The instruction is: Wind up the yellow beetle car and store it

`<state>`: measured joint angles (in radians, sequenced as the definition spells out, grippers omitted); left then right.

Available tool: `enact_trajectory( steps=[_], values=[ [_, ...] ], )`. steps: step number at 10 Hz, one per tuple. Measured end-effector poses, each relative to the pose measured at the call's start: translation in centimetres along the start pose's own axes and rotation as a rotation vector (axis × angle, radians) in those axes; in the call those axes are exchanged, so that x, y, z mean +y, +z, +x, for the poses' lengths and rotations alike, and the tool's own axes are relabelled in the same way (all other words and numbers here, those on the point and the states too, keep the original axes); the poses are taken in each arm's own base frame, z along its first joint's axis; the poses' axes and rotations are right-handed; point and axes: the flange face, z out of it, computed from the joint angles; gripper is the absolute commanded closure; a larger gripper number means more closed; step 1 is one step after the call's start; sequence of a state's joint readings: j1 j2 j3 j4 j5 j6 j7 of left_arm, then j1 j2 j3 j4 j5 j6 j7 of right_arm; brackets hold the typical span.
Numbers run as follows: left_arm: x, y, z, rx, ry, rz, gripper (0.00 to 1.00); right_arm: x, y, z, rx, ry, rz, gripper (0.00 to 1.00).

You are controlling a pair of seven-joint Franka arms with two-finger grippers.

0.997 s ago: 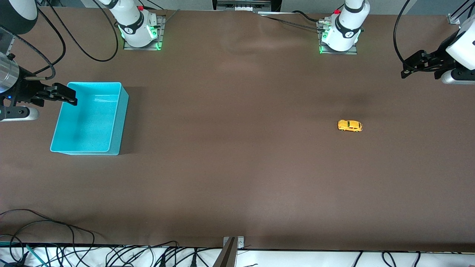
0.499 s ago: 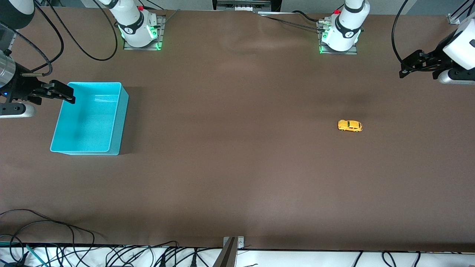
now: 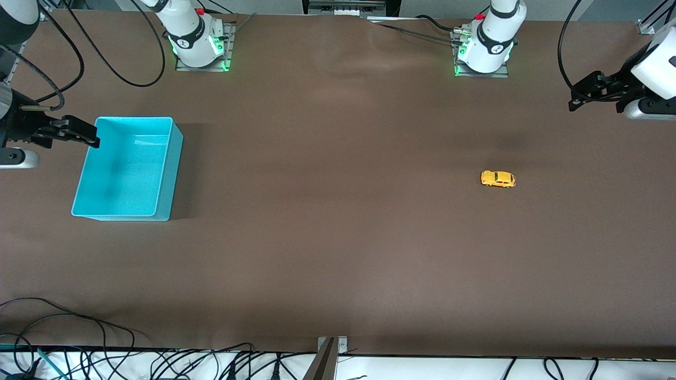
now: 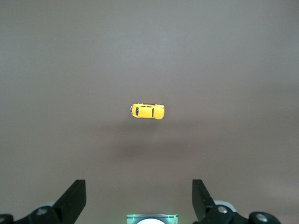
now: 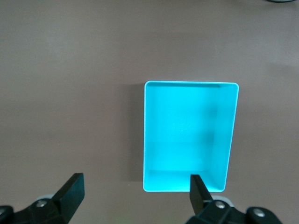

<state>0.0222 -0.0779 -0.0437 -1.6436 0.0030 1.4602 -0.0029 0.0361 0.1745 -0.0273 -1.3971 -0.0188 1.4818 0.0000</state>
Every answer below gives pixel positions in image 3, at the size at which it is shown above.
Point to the yellow beetle toy car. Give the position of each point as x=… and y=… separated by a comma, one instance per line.
x=498, y=179

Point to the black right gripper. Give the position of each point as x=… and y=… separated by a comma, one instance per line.
x=22, y=125

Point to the grey camera mount pole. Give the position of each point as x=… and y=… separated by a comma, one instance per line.
x=322, y=364

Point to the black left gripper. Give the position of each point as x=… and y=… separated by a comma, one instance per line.
x=621, y=86

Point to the turquoise plastic bin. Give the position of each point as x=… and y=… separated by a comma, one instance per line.
x=127, y=174

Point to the black grey control box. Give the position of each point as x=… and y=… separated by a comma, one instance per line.
x=348, y=6

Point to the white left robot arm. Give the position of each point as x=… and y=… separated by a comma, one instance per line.
x=494, y=39

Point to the small metal mount bracket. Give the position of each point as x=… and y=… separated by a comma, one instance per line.
x=342, y=344

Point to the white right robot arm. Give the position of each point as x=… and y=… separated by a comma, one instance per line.
x=190, y=37

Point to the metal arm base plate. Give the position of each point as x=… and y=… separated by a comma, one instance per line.
x=501, y=73
x=228, y=47

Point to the white flat strip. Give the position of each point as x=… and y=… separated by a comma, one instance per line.
x=393, y=19

